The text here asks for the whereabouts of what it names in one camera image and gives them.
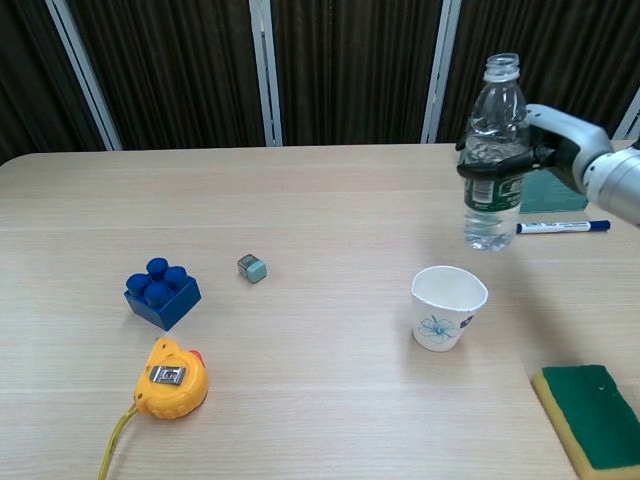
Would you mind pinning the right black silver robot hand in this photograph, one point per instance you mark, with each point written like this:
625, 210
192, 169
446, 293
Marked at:
565, 135

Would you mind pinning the white paper cup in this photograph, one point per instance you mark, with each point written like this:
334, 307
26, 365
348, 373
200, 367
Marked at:
445, 325

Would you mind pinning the green yellow scrubbing sponge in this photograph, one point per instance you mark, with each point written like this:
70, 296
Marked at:
590, 410

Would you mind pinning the blue white marker pen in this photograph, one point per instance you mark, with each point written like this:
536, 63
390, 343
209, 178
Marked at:
560, 227

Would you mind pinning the small grey-green cube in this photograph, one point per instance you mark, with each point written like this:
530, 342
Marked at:
254, 272

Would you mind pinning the yellow tape measure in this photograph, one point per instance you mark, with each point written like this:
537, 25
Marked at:
172, 390

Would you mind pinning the transparent plastic water bottle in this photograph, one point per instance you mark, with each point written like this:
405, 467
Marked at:
495, 100

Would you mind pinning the black folding screen panel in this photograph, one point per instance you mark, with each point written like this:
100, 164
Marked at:
350, 65
30, 75
560, 45
175, 65

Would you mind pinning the blue toy building brick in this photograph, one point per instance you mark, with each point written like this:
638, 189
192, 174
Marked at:
165, 305

